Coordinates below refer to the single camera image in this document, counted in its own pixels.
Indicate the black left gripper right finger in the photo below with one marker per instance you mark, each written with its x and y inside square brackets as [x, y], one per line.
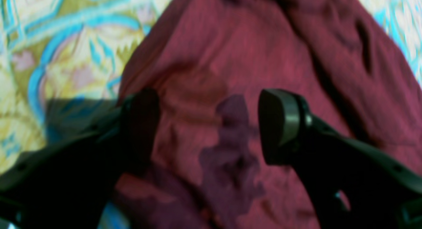
[352, 185]

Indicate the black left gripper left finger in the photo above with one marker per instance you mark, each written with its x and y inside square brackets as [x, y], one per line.
[67, 184]

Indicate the maroon t-shirt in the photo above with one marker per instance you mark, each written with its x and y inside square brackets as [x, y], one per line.
[208, 61]

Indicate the patterned tablecloth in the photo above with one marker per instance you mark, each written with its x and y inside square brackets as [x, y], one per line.
[78, 70]

